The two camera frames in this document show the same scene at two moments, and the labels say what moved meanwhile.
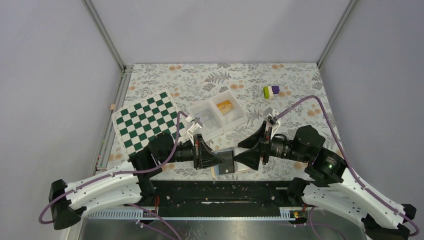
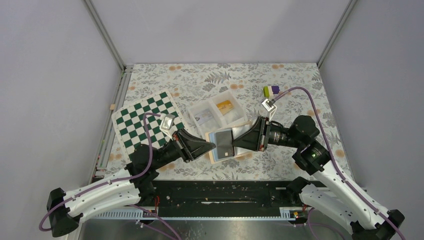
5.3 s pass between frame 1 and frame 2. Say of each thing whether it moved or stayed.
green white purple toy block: stayed
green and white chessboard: stayed
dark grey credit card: moved
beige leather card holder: moved
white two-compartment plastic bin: stayed
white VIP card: stayed
